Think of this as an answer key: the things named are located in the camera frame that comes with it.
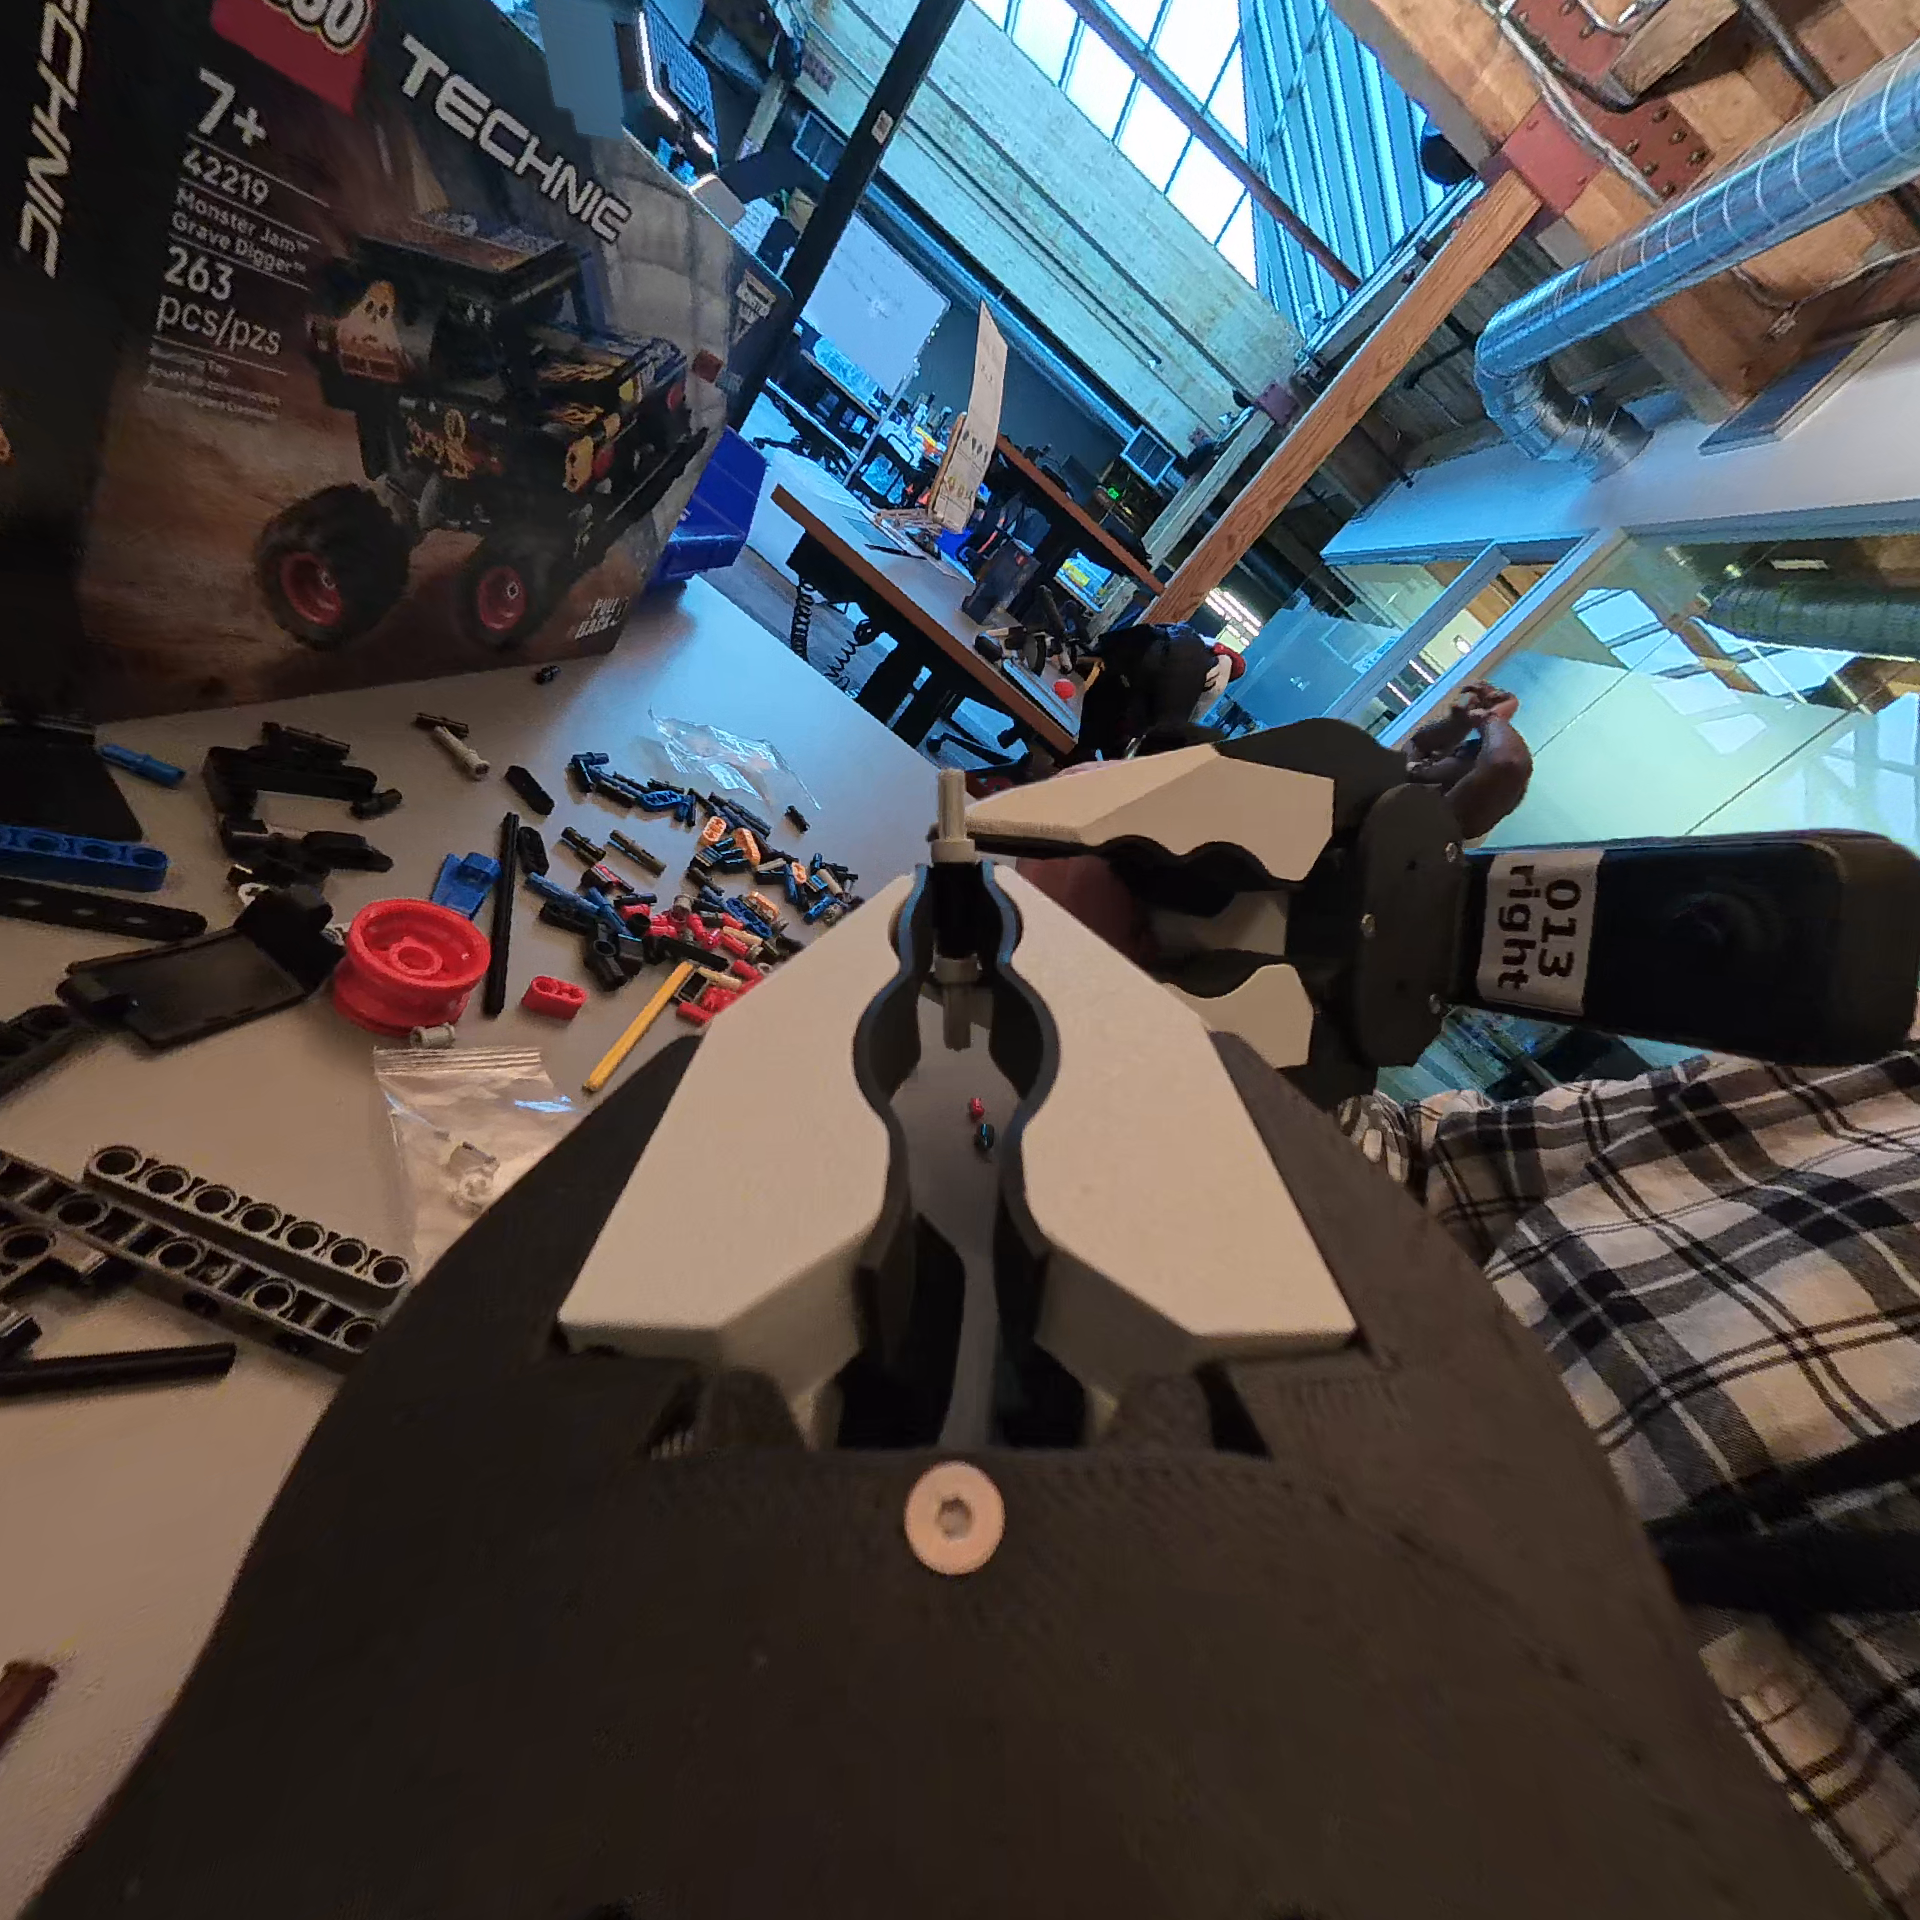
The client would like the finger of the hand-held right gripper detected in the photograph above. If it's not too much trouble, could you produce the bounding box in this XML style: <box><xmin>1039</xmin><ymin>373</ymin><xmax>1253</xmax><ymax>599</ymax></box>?
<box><xmin>964</xmin><ymin>742</ymin><xmax>1329</xmax><ymax>895</ymax></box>
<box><xmin>1146</xmin><ymin>907</ymin><xmax>1318</xmax><ymax>1075</ymax></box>

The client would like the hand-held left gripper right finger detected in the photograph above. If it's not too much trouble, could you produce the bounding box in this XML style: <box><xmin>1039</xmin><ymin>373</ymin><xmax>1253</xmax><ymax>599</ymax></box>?
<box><xmin>979</xmin><ymin>873</ymin><xmax>1360</xmax><ymax>1431</ymax></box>

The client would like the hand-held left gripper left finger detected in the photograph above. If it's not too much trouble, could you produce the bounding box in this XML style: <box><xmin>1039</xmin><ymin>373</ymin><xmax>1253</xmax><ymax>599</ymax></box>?
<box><xmin>555</xmin><ymin>873</ymin><xmax>941</xmax><ymax>1431</ymax></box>

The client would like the small black pin assembly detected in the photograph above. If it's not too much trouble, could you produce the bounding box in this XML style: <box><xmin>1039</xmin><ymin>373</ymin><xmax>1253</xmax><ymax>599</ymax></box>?
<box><xmin>913</xmin><ymin>771</ymin><xmax>991</xmax><ymax>1045</ymax></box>

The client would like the grey desk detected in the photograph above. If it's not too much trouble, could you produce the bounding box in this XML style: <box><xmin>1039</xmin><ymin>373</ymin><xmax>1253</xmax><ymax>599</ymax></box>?
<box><xmin>0</xmin><ymin>579</ymin><xmax>964</xmax><ymax>1907</ymax></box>

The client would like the person's right hand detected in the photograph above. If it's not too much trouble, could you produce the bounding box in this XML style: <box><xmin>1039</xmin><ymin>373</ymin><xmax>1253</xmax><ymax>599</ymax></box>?
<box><xmin>1402</xmin><ymin>682</ymin><xmax>1534</xmax><ymax>844</ymax></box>

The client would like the black backpack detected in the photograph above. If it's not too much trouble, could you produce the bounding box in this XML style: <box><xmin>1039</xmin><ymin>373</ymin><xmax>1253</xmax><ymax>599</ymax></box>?
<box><xmin>1078</xmin><ymin>622</ymin><xmax>1225</xmax><ymax>757</ymax></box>

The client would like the long yellow axle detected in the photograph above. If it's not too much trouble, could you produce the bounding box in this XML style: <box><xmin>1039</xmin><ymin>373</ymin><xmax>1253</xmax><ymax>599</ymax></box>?
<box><xmin>582</xmin><ymin>961</ymin><xmax>700</xmax><ymax>1095</ymax></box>

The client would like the pile of small connector pins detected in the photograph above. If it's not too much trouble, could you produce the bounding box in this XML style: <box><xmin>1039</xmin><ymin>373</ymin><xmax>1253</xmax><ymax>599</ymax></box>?
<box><xmin>517</xmin><ymin>750</ymin><xmax>870</xmax><ymax>1023</ymax></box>

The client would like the wooden edged table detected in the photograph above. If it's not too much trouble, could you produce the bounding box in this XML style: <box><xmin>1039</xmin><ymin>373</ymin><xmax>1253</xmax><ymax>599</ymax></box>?
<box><xmin>771</xmin><ymin>433</ymin><xmax>1172</xmax><ymax>750</ymax></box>

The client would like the long black axle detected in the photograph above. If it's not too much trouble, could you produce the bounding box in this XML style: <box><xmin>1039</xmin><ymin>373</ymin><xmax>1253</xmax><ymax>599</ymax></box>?
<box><xmin>483</xmin><ymin>812</ymin><xmax>521</xmax><ymax>1014</ymax></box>

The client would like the large red wheel rim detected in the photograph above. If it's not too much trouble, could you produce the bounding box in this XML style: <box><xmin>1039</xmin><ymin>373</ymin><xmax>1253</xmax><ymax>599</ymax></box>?
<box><xmin>333</xmin><ymin>897</ymin><xmax>494</xmax><ymax>1039</ymax></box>

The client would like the empty clear plastic bag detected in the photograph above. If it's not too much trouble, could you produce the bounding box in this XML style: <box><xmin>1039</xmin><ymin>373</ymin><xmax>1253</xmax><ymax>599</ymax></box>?
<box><xmin>645</xmin><ymin>711</ymin><xmax>818</xmax><ymax>812</ymax></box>

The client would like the person's plaid shirt torso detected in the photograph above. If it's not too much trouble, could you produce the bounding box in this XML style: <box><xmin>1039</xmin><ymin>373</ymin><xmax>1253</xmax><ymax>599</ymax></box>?
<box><xmin>1335</xmin><ymin>1051</ymin><xmax>1920</xmax><ymax>1920</ymax></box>

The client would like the tall cardboard sign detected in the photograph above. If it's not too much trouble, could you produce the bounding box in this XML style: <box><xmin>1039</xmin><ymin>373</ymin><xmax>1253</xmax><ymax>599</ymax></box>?
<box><xmin>930</xmin><ymin>302</ymin><xmax>1008</xmax><ymax>528</ymax></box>

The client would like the dark grey straight beam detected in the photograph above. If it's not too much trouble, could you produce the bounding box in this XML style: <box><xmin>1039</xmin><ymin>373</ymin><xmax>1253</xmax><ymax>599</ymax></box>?
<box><xmin>82</xmin><ymin>1143</ymin><xmax>411</xmax><ymax>1311</ymax></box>

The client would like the blue storage bin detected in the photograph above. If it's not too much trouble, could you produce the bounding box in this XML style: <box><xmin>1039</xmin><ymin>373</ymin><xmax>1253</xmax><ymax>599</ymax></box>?
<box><xmin>659</xmin><ymin>428</ymin><xmax>771</xmax><ymax>579</ymax></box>

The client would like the pile of black beams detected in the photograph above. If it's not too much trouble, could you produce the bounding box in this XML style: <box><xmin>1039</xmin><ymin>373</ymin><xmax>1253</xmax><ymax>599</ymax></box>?
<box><xmin>0</xmin><ymin>718</ymin><xmax>414</xmax><ymax>1374</ymax></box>

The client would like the medium black axle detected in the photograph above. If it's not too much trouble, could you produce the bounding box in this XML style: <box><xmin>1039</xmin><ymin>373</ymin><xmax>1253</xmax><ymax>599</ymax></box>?
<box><xmin>0</xmin><ymin>1341</ymin><xmax>239</xmax><ymax>1401</ymax></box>

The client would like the toy truck set box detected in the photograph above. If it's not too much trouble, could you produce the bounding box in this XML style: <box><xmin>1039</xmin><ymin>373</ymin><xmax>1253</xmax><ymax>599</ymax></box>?
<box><xmin>0</xmin><ymin>0</ymin><xmax>795</xmax><ymax>723</ymax></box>

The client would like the black coiled cable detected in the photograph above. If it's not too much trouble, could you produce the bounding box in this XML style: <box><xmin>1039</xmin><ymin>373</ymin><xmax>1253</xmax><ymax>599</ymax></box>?
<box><xmin>794</xmin><ymin>563</ymin><xmax>888</xmax><ymax>693</ymax></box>

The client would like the wooden support post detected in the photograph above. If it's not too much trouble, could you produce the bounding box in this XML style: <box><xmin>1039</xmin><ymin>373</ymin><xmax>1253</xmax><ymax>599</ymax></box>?
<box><xmin>1146</xmin><ymin>167</ymin><xmax>1546</xmax><ymax>625</ymax></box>

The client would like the black shoulder strap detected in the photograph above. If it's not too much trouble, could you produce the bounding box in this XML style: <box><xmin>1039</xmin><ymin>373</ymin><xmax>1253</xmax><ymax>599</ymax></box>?
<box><xmin>1649</xmin><ymin>1441</ymin><xmax>1920</xmax><ymax>1613</ymax></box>

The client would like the silver air duct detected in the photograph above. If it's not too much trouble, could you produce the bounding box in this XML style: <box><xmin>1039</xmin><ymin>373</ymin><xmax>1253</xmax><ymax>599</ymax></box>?
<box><xmin>1471</xmin><ymin>31</ymin><xmax>1920</xmax><ymax>484</ymax></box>

